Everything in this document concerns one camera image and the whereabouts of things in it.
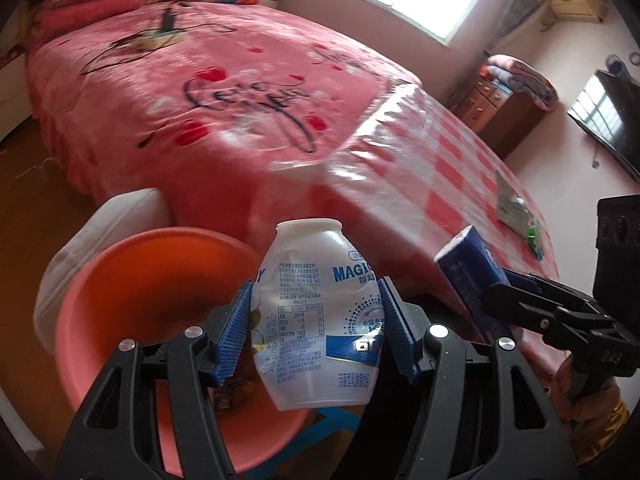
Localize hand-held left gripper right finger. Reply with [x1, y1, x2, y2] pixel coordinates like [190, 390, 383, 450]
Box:
[377, 276, 581, 480]

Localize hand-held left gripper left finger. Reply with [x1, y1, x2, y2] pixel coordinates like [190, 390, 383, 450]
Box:
[65, 280, 256, 480]

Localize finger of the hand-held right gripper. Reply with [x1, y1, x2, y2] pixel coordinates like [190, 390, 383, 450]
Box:
[482, 282, 618, 356]
[502, 269, 601, 313]

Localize blue milk carton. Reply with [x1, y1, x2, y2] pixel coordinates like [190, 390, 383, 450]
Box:
[434, 225, 516, 348]

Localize white plastic bottle blue label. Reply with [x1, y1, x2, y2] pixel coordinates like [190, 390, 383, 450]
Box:
[252, 218, 386, 411]

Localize pink plastic basin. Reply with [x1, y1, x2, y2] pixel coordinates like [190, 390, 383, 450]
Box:
[52, 227, 311, 476]

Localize person's yellow sleeved right forearm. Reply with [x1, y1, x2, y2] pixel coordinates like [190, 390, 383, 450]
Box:
[570, 395, 632, 467]

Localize person's right hand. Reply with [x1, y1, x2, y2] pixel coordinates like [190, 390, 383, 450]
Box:
[550, 357, 622, 423]

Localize green wrapper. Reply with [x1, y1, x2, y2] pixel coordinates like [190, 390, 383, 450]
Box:
[524, 215, 545, 261]

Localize brown scraps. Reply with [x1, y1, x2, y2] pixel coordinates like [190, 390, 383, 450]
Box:
[212, 375, 262, 411]

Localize silver snack packet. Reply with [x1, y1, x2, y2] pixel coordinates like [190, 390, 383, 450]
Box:
[495, 169, 532, 233]

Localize blue plastic stool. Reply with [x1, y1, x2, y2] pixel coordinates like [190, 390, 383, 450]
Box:
[280, 405, 368, 480]

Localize black flat television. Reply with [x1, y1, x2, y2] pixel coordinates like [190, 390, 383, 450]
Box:
[567, 67, 640, 183]

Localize pink white checked tablecloth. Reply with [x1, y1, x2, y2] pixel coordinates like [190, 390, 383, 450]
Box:
[270, 82, 561, 386]

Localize brown wooden drawer cabinet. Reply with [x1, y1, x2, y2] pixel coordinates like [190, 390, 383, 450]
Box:
[452, 65, 548, 161]

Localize folded pink grey blanket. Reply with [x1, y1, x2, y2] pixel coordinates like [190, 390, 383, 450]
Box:
[485, 54, 560, 111]

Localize pink heart printed bed blanket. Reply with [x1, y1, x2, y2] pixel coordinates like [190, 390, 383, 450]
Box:
[25, 0, 421, 241]

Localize grey checked curtain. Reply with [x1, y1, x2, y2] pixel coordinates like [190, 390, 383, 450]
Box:
[492, 0, 551, 56]

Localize white nightstand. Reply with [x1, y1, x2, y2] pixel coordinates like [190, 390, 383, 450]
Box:
[0, 50, 32, 147]

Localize yellowed wall air conditioner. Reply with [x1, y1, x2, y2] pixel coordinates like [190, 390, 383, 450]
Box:
[550, 0, 604, 24]

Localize black cable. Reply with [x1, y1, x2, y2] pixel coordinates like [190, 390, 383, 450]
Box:
[80, 2, 241, 76]

